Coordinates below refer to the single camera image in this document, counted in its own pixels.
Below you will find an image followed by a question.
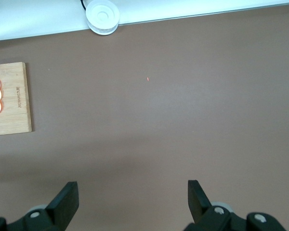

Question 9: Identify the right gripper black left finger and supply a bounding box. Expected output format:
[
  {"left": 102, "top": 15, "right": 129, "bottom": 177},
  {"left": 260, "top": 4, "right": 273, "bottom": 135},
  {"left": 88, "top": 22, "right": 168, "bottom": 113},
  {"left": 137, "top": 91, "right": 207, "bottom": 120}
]
[{"left": 0, "top": 181, "right": 79, "bottom": 231}]

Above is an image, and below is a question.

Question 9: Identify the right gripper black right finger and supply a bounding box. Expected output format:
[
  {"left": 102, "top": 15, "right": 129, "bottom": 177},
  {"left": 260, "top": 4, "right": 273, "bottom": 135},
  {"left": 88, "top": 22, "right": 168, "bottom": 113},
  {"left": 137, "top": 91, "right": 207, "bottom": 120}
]
[{"left": 183, "top": 180, "right": 289, "bottom": 231}]

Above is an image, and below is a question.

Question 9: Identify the brown table mat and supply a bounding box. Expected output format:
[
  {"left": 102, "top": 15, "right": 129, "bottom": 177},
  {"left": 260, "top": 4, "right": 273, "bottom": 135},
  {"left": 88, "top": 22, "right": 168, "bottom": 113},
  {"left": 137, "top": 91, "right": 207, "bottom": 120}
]
[{"left": 0, "top": 4, "right": 289, "bottom": 231}]

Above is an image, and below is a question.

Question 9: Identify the bamboo cutting board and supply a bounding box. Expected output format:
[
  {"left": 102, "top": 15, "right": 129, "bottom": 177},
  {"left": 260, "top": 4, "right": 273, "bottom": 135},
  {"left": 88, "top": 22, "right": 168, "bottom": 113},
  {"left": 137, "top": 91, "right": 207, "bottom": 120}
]
[{"left": 0, "top": 62, "right": 33, "bottom": 137}]

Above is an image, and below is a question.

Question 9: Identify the white tape roll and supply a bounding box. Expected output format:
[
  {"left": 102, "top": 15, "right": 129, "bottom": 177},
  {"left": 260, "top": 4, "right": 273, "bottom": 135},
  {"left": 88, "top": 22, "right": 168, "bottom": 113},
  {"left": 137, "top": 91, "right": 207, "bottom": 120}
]
[{"left": 85, "top": 0, "right": 120, "bottom": 36}]

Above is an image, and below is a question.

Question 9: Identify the white table edge rail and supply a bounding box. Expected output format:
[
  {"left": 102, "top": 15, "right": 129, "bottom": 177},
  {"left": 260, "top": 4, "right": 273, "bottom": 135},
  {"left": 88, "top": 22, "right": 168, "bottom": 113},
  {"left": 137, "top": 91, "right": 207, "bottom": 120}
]
[{"left": 0, "top": 0, "right": 289, "bottom": 42}]

